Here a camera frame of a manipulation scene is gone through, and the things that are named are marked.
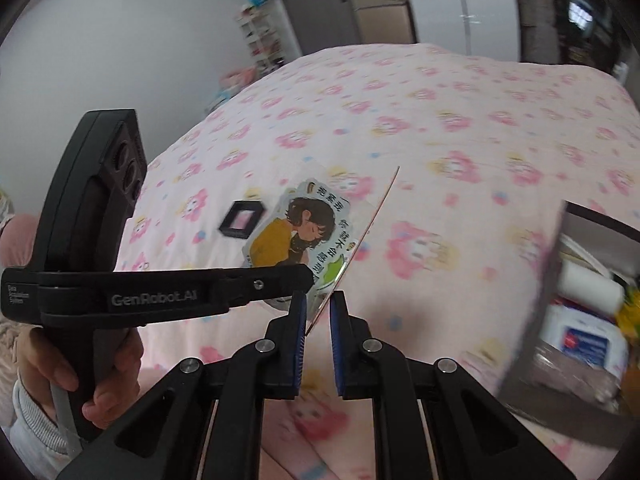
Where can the pile of plush toys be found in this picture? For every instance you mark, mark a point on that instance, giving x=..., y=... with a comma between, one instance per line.
x=235, y=80

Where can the brown foil packets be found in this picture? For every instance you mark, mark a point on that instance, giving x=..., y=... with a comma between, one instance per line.
x=570, y=377

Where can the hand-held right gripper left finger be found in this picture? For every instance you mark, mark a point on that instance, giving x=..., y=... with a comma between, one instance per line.
x=299, y=340

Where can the cartoon girl picture book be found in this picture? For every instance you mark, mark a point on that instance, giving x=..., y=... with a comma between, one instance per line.
x=295, y=230

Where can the pink printed blanket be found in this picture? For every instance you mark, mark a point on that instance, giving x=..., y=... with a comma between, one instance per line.
x=400, y=110

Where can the white shelf rack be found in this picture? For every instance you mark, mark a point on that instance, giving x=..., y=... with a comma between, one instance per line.
x=260, y=45

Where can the white wall plug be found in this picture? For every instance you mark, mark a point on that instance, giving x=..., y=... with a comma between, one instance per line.
x=621, y=71

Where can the white wet wipes pack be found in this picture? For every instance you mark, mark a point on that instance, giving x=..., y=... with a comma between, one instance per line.
x=585, y=340

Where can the grey door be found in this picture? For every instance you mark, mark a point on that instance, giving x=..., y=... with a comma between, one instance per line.
x=310, y=0

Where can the brown cardboard cabinet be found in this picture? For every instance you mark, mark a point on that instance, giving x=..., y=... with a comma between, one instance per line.
x=380, y=20

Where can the white cylindrical bottle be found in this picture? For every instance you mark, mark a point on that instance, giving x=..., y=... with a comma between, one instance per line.
x=585, y=287

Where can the small black square frame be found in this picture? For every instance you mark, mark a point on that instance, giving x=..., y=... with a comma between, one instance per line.
x=235, y=233

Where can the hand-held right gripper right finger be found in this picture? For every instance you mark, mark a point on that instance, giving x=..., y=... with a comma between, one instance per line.
x=337, y=345

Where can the glossy white wardrobe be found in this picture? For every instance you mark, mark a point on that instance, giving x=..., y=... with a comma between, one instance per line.
x=465, y=5

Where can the black cardboard box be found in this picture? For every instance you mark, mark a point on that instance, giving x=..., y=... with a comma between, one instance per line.
x=550, y=410

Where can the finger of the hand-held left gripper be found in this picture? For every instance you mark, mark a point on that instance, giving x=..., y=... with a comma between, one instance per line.
x=270, y=282

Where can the green yellow snack packet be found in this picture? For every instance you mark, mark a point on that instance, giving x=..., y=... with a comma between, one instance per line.
x=631, y=315

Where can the person's left hand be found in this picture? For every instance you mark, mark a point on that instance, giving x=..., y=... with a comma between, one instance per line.
x=50, y=365

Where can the glass display cabinet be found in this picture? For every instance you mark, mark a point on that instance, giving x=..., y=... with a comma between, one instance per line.
x=560, y=20

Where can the person's left forearm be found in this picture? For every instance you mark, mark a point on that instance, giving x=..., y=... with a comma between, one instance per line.
x=35, y=425

